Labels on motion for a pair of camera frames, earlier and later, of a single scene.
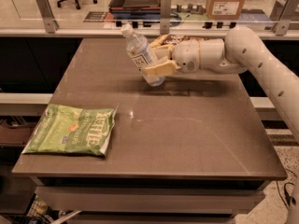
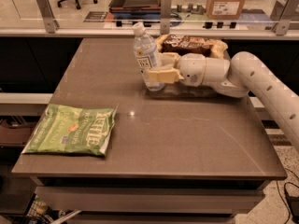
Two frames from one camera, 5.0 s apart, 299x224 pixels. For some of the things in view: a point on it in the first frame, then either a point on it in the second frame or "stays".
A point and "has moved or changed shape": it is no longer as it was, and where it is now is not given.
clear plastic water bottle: [142, 54] has moved or changed shape
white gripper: [186, 56] -> [192, 68]
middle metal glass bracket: [165, 12] stays
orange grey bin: [137, 2] stays
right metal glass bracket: [284, 10] stays
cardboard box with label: [225, 2] stays
